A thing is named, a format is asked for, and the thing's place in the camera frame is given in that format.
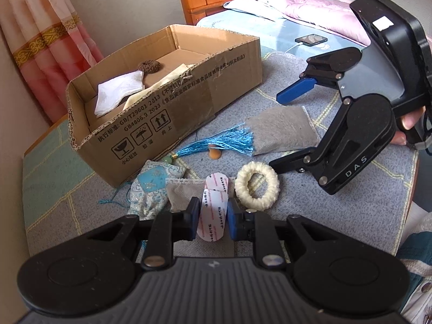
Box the blue patterned sachet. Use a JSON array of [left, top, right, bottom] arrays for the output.
[[98, 160, 187, 221]]

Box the light blue floral pillow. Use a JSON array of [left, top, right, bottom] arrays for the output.
[[223, 0, 271, 17]]

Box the cream hair scrunchie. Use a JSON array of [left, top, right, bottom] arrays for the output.
[[234, 162, 280, 206]]

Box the large grey fabric pouch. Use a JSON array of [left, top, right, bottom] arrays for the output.
[[246, 106, 320, 156]]

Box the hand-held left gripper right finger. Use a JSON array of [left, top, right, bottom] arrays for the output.
[[227, 197, 341, 271]]

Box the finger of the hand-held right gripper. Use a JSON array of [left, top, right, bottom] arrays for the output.
[[269, 121, 389, 195], [276, 65, 341, 104]]

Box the wooden table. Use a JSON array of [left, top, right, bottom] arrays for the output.
[[23, 114, 70, 157]]

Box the small grey lace-edged pouch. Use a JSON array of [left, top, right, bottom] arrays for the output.
[[165, 178, 207, 212]]

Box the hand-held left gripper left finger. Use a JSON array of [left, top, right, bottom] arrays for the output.
[[81, 196, 202, 271]]

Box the person's clothing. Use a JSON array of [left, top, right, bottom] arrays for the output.
[[395, 202, 432, 324]]

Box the white cloth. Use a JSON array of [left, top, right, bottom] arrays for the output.
[[94, 70, 146, 119]]

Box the brown cardboard box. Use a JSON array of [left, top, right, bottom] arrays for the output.
[[65, 23, 263, 188]]

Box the pale yellow cloth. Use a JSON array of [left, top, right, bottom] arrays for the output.
[[121, 63, 198, 110]]

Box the blue tassel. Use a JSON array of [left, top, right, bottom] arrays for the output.
[[169, 125, 254, 164]]

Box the person's right hand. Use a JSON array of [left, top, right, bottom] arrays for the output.
[[390, 104, 432, 146]]

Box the blue floral bed sheet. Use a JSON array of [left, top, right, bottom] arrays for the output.
[[196, 7, 368, 58]]

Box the brown hair scrunchie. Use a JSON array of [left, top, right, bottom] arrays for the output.
[[136, 60, 163, 74]]

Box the black smartphone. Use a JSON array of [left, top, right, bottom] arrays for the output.
[[294, 34, 328, 47]]

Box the pink striped curtain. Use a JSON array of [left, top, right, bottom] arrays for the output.
[[0, 0, 105, 125]]

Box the white oval adhesive patch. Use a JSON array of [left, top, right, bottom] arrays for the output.
[[204, 172, 230, 210], [196, 189, 227, 242]]

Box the pink floral quilt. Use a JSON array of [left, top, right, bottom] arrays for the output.
[[246, 0, 375, 46]]

